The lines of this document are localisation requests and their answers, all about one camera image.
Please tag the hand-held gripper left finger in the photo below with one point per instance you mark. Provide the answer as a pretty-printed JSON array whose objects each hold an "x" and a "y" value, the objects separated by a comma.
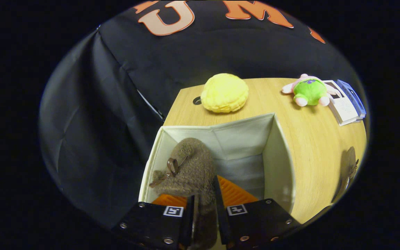
[{"x": 188, "y": 222}]

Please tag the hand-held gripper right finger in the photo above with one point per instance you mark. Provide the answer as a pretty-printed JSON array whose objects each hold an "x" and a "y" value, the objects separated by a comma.
[{"x": 221, "y": 208}]

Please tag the brown fuzzy shoe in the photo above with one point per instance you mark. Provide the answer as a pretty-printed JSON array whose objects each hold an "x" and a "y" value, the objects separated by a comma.
[
  {"x": 348, "y": 170},
  {"x": 193, "y": 166}
]

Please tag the cream fabric storage box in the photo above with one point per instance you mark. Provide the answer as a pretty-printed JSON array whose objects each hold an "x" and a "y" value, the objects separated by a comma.
[{"x": 241, "y": 135}]

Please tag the yellow bun-shaped plush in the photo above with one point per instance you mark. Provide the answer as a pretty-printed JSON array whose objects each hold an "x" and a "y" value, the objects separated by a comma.
[{"x": 224, "y": 93}]

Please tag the black backdrop cloth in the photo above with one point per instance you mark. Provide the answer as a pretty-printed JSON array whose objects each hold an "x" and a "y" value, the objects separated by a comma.
[{"x": 116, "y": 104}]

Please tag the green and pink plush toy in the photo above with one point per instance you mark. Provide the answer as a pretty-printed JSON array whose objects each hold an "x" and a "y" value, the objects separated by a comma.
[{"x": 309, "y": 92}]

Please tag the white book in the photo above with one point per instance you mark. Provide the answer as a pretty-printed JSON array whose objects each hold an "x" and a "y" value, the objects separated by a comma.
[{"x": 344, "y": 107}]

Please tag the blue book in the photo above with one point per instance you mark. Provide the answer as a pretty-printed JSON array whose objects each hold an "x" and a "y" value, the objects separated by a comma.
[{"x": 354, "y": 97}]

